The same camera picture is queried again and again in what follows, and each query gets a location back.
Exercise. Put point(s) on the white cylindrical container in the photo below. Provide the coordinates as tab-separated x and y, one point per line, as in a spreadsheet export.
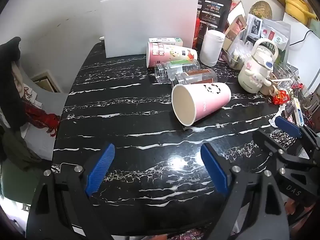
212	47

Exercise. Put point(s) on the white pouch packet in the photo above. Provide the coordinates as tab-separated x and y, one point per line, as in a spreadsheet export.
276	33

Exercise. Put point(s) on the white green carton box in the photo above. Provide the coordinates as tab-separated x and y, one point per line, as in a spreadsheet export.
165	40

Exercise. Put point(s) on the white plastic board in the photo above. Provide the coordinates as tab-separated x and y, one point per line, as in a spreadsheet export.
147	25

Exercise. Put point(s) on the red tasselled cloth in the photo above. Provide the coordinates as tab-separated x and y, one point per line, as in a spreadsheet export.
40	115

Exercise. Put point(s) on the clear glass bowl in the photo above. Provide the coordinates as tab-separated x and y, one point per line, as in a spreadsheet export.
285	73

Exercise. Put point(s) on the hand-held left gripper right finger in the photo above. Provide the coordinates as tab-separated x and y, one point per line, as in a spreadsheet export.
215	172

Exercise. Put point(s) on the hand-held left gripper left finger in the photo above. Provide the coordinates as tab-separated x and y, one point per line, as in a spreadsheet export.
100	170

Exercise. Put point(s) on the dark clothing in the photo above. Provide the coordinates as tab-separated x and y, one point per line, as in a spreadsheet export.
10	80

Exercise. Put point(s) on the red candy wrapper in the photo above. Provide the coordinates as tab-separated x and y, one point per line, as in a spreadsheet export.
280	97

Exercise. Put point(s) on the blue white tube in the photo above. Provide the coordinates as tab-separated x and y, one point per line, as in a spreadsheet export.
298	111

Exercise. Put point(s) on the clear plastic bag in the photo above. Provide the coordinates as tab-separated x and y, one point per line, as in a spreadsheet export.
237	55

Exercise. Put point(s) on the pink cartoon paper cup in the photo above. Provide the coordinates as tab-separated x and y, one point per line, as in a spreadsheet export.
170	53

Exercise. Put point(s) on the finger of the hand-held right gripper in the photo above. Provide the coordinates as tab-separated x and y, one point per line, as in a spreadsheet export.
268	140
287	126

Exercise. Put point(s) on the black white photo card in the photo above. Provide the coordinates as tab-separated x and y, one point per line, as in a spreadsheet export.
254	26

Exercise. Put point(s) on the black printed pouch bag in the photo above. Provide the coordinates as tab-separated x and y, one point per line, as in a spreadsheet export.
212	15

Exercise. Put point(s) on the brown snack packages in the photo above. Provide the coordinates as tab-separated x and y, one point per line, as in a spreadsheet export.
236	25

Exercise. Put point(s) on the pink panda paper cup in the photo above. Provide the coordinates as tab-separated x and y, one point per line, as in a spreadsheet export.
207	97

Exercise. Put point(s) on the round woven mat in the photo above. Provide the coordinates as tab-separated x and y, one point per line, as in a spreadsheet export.
261	8

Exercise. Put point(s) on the yellow plastic container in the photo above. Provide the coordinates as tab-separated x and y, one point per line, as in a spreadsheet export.
297	5

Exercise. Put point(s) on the olive green cloth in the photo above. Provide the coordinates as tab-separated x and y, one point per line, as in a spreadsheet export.
17	150

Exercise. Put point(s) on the cream cartoon kettle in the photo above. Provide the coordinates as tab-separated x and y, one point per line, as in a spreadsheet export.
252	75

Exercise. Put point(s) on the clear jar green label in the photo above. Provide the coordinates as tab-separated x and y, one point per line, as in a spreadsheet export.
177	67

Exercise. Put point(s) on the clear jar brown label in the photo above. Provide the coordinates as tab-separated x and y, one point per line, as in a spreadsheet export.
197	76

